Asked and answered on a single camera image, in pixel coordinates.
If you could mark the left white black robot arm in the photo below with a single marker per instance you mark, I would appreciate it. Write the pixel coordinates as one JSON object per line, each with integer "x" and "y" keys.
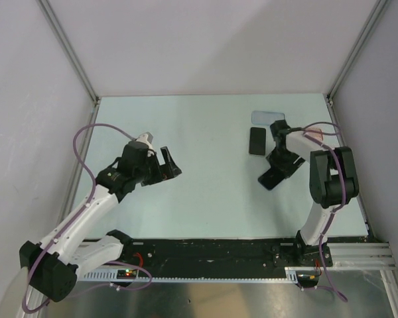
{"x": 57, "y": 261}

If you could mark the aluminium frame rail front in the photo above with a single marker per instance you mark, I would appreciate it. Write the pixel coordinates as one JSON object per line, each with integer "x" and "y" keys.
{"x": 362, "y": 256}

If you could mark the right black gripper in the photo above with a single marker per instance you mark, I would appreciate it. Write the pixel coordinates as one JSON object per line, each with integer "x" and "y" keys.
{"x": 287, "y": 169}

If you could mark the right aluminium corner post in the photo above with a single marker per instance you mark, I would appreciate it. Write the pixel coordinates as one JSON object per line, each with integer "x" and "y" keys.
{"x": 359, "y": 44}

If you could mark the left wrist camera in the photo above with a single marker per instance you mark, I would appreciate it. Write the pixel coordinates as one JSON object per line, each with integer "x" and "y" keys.
{"x": 146, "y": 138}

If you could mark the aluminium corner post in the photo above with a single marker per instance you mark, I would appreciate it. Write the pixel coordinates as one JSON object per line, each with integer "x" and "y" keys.
{"x": 63, "y": 40}
{"x": 359, "y": 44}

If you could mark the black phone on table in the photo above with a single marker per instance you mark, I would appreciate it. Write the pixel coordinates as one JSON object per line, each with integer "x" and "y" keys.
{"x": 257, "y": 141}

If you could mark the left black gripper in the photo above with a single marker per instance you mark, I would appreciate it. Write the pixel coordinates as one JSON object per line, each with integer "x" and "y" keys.
{"x": 168, "y": 170}

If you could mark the pink phone case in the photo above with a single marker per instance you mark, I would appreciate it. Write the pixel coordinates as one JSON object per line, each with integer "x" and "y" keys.
{"x": 315, "y": 133}

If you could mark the clear blue phone case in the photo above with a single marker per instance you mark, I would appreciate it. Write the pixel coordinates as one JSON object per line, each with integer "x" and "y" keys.
{"x": 266, "y": 118}

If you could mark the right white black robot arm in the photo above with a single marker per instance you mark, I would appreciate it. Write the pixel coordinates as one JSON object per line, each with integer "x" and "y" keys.
{"x": 333, "y": 182}

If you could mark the left aluminium corner post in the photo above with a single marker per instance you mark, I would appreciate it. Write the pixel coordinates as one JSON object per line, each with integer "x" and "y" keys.
{"x": 63, "y": 40}

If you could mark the blue-edged black phone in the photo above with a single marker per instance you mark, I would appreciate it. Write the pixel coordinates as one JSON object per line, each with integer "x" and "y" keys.
{"x": 271, "y": 178}

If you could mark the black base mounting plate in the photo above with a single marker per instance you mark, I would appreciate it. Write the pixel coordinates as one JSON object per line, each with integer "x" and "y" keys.
{"x": 227, "y": 259}

